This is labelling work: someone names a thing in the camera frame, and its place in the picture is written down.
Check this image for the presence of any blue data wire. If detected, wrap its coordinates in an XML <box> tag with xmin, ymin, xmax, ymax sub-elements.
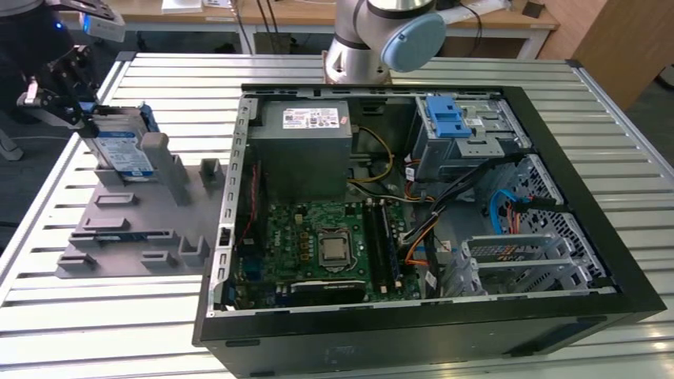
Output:
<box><xmin>488</xmin><ymin>189</ymin><xmax>528</xmax><ymax>238</ymax></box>

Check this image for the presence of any orange wire with white plug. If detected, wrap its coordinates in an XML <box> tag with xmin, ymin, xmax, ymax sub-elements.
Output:
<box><xmin>397</xmin><ymin>231</ymin><xmax>441</xmax><ymax>272</ymax></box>

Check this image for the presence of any wooden cabinet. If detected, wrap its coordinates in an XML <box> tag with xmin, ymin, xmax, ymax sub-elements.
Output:
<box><xmin>542</xmin><ymin>0</ymin><xmax>674</xmax><ymax>111</ymax></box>

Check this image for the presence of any silver CPU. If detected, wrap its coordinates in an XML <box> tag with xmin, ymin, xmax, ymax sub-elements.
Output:
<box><xmin>319</xmin><ymin>236</ymin><xmax>352</xmax><ymax>265</ymax></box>

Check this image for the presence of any CPU socket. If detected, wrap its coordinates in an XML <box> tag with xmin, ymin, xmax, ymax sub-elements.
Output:
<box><xmin>313</xmin><ymin>227</ymin><xmax>360</xmax><ymax>274</ymax></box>

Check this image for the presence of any black PC case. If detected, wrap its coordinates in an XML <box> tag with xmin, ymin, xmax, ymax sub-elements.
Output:
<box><xmin>189</xmin><ymin>83</ymin><xmax>667</xmax><ymax>378</ymax></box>

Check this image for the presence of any black cable bundle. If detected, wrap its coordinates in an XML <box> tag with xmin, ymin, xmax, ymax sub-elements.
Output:
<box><xmin>407</xmin><ymin>156</ymin><xmax>525</xmax><ymax>253</ymax></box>

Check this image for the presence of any wooden desk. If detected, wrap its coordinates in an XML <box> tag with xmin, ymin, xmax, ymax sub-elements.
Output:
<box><xmin>0</xmin><ymin>0</ymin><xmax>562</xmax><ymax>56</ymax></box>

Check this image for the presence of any metal drive cage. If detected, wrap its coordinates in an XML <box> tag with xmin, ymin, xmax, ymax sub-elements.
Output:
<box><xmin>409</xmin><ymin>94</ymin><xmax>532</xmax><ymax>182</ymax></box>

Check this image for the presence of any grey power supply unit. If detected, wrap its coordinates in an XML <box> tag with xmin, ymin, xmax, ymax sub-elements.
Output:
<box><xmin>247</xmin><ymin>99</ymin><xmax>352</xmax><ymax>202</ymax></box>

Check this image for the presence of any blue drive latch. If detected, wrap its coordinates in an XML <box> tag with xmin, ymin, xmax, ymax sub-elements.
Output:
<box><xmin>427</xmin><ymin>96</ymin><xmax>471</xmax><ymax>138</ymax></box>

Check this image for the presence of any black graphics card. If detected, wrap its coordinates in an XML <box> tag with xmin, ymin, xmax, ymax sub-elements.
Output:
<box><xmin>287</xmin><ymin>279</ymin><xmax>367</xmax><ymax>306</ymax></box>

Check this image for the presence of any grey stand foot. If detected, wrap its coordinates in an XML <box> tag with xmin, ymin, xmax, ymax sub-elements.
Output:
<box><xmin>0</xmin><ymin>128</ymin><xmax>25</xmax><ymax>163</ymax></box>

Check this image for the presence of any green motherboard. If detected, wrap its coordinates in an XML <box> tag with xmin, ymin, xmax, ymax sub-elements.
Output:
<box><xmin>231</xmin><ymin>199</ymin><xmax>421</xmax><ymax>307</ymax></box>

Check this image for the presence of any power wire with black plug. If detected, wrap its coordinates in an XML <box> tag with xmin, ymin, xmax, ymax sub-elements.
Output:
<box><xmin>507</xmin><ymin>195</ymin><xmax>567</xmax><ymax>236</ymax></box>

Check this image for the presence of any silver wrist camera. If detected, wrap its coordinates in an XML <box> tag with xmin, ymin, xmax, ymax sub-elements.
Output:
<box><xmin>77</xmin><ymin>11</ymin><xmax>126</xmax><ymax>43</ymax></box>

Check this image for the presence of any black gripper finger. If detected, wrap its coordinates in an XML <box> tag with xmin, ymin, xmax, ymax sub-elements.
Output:
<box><xmin>46</xmin><ymin>45</ymin><xmax>101</xmax><ymax>115</ymax></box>
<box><xmin>14</xmin><ymin>81</ymin><xmax>102</xmax><ymax>137</ymax></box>

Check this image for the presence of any metal disk bay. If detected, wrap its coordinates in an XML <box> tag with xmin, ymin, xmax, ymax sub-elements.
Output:
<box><xmin>460</xmin><ymin>232</ymin><xmax>607</xmax><ymax>297</ymax></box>

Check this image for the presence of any thin red wire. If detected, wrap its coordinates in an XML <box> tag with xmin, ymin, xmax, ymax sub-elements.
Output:
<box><xmin>233</xmin><ymin>160</ymin><xmax>263</xmax><ymax>253</ymax></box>

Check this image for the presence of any grey parts rack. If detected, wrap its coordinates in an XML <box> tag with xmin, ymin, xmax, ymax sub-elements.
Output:
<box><xmin>54</xmin><ymin>132</ymin><xmax>231</xmax><ymax>280</ymax></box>

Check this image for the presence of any yellow wire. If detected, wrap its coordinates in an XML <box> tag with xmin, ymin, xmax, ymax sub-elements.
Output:
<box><xmin>347</xmin><ymin>125</ymin><xmax>396</xmax><ymax>185</ymax></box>

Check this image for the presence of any hard disk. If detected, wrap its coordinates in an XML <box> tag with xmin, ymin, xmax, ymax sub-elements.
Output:
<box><xmin>77</xmin><ymin>100</ymin><xmax>162</xmax><ymax>183</ymax></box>

